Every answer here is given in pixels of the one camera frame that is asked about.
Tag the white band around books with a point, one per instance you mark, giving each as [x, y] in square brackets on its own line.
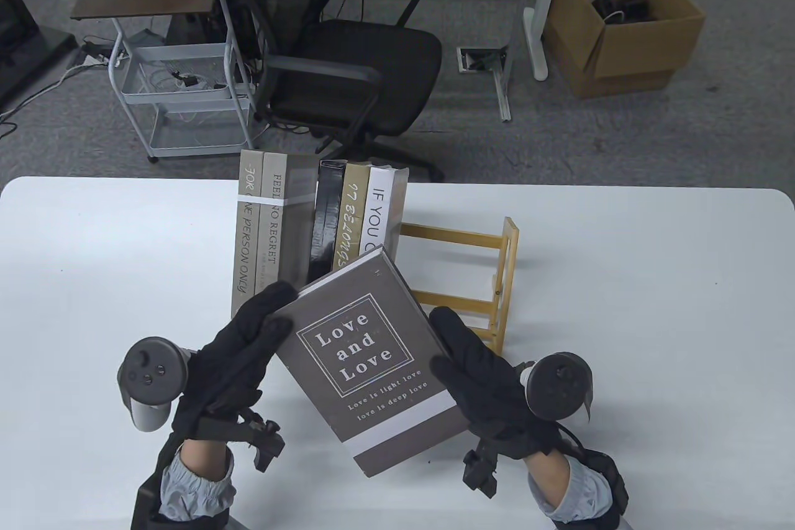
[273, 201]

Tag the metal floor socket box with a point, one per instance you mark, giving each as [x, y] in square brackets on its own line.
[478, 59]

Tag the person's left forearm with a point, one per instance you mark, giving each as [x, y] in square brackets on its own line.
[192, 480]

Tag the black mesh office chair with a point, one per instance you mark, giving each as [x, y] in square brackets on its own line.
[360, 64]

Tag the dark grey round controller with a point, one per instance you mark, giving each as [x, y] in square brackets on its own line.
[149, 371]
[559, 387]

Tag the open cardboard box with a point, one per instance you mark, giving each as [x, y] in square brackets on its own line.
[627, 51]

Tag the person's right hand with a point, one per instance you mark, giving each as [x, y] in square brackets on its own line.
[484, 381]

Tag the white power strip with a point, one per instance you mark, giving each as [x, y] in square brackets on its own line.
[87, 59]

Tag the khaki gold book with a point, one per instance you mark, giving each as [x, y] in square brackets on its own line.
[351, 213]

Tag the white desk leg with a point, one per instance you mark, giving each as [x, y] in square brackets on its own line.
[537, 33]

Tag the beige handwritten-spine book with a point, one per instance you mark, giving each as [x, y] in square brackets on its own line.
[247, 244]

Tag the grey metal frame leg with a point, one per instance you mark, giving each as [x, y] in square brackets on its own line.
[503, 89]

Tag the white spine book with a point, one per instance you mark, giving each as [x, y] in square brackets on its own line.
[379, 207]

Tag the black cabinet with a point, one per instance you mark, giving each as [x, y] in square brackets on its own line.
[25, 27]

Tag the person's right forearm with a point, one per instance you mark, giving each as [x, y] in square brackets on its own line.
[565, 489]

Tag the person's left hand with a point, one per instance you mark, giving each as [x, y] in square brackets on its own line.
[230, 356]

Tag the glossy black book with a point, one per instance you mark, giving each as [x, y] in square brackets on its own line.
[323, 219]

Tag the taupe serif-spine book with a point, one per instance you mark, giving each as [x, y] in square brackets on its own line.
[268, 244]

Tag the wooden book rack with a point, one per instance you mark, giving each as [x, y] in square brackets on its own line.
[459, 238]

